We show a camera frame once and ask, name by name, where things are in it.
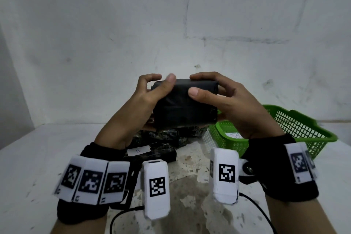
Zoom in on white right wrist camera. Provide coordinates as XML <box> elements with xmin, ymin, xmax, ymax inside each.
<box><xmin>209</xmin><ymin>147</ymin><xmax>240</xmax><ymax>205</ymax></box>

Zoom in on black cable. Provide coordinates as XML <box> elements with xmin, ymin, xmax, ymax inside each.
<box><xmin>109</xmin><ymin>205</ymin><xmax>145</xmax><ymax>234</ymax></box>
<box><xmin>238</xmin><ymin>192</ymin><xmax>275</xmax><ymax>234</ymax></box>

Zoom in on pile of black packets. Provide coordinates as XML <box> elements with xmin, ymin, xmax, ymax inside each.
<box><xmin>123</xmin><ymin>125</ymin><xmax>209</xmax><ymax>163</ymax></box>

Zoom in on left white marker tag strip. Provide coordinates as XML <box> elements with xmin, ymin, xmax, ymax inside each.
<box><xmin>53</xmin><ymin>155</ymin><xmax>131</xmax><ymax>206</ymax></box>

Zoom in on black left wrist band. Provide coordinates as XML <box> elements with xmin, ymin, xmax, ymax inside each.
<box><xmin>56</xmin><ymin>142</ymin><xmax>143</xmax><ymax>225</ymax></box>

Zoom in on person's right hand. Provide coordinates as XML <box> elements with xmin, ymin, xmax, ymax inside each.
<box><xmin>188</xmin><ymin>72</ymin><xmax>284</xmax><ymax>139</ymax></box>

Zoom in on person's left hand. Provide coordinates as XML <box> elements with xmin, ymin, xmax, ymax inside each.
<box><xmin>95</xmin><ymin>73</ymin><xmax>177</xmax><ymax>150</ymax></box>

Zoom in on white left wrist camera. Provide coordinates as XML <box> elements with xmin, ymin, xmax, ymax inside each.
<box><xmin>140</xmin><ymin>160</ymin><xmax>171</xmax><ymax>221</ymax></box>

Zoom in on white paper label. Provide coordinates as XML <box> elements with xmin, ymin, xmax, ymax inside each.
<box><xmin>127</xmin><ymin>145</ymin><xmax>151</xmax><ymax>157</ymax></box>
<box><xmin>226</xmin><ymin>132</ymin><xmax>249</xmax><ymax>140</ymax></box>

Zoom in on black packet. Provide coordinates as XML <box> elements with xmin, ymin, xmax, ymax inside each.
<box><xmin>152</xmin><ymin>79</ymin><xmax>220</xmax><ymax>131</ymax></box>

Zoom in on right white marker tag strip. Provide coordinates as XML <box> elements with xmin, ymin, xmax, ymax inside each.
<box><xmin>284</xmin><ymin>142</ymin><xmax>319</xmax><ymax>185</ymax></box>

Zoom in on black right wrist band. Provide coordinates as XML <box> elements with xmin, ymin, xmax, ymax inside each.
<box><xmin>241</xmin><ymin>133</ymin><xmax>320</xmax><ymax>203</ymax></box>

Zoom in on black wrist band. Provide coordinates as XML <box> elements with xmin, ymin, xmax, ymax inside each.
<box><xmin>241</xmin><ymin>133</ymin><xmax>320</xmax><ymax>203</ymax></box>
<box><xmin>56</xmin><ymin>142</ymin><xmax>143</xmax><ymax>225</ymax></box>

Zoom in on white marker tag strip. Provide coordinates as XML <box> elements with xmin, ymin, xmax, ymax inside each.
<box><xmin>53</xmin><ymin>155</ymin><xmax>131</xmax><ymax>206</ymax></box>
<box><xmin>284</xmin><ymin>142</ymin><xmax>319</xmax><ymax>185</ymax></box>

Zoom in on person's right forearm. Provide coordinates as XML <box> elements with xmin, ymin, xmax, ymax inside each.
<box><xmin>264</xmin><ymin>195</ymin><xmax>334</xmax><ymax>234</ymax></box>

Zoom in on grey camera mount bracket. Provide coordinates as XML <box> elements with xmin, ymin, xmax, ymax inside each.
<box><xmin>237</xmin><ymin>158</ymin><xmax>256</xmax><ymax>185</ymax></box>

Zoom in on green plastic basket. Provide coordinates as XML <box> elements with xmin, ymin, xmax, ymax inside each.
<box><xmin>208</xmin><ymin>104</ymin><xmax>338</xmax><ymax>161</ymax></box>

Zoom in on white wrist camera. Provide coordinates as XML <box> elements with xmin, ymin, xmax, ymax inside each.
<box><xmin>209</xmin><ymin>147</ymin><xmax>240</xmax><ymax>205</ymax></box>
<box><xmin>140</xmin><ymin>160</ymin><xmax>171</xmax><ymax>221</ymax></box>

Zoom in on person's left forearm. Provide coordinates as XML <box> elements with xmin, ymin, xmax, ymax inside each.
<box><xmin>50</xmin><ymin>209</ymin><xmax>110</xmax><ymax>234</ymax></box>

